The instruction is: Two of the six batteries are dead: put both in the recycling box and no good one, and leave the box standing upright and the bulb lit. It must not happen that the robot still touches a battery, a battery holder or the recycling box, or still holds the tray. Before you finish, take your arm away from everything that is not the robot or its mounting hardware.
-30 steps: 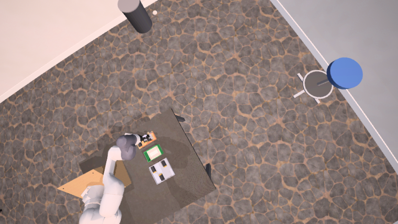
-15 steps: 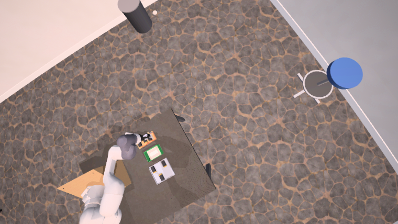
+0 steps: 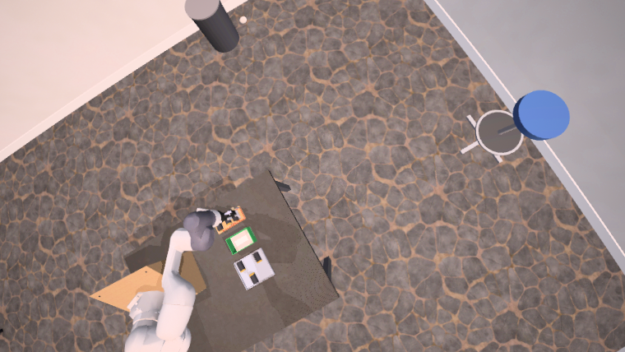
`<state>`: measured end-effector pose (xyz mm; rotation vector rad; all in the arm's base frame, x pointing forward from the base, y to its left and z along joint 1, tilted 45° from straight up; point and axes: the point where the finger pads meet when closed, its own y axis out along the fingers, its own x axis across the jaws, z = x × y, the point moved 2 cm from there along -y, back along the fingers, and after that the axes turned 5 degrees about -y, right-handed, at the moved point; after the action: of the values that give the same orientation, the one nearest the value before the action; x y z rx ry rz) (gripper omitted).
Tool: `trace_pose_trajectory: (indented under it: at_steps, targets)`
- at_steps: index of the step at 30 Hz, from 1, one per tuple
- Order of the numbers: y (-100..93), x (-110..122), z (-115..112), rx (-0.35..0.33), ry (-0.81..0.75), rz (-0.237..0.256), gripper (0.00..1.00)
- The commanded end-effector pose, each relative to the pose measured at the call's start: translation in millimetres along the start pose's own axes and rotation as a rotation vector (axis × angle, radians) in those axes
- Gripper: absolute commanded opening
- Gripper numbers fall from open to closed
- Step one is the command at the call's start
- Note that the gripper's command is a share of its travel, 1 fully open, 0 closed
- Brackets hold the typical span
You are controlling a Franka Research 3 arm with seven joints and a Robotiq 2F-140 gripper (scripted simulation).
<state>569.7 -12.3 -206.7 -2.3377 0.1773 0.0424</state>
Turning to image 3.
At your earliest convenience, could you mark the green open box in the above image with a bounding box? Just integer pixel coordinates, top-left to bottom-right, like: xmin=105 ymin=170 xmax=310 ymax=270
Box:
xmin=225 ymin=227 xmax=257 ymax=255

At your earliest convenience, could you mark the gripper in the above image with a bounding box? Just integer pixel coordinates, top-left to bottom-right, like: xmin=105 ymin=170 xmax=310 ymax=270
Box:
xmin=218 ymin=210 xmax=238 ymax=225

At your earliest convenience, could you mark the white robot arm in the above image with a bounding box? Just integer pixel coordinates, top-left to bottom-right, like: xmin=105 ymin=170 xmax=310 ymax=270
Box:
xmin=124 ymin=208 xmax=222 ymax=352

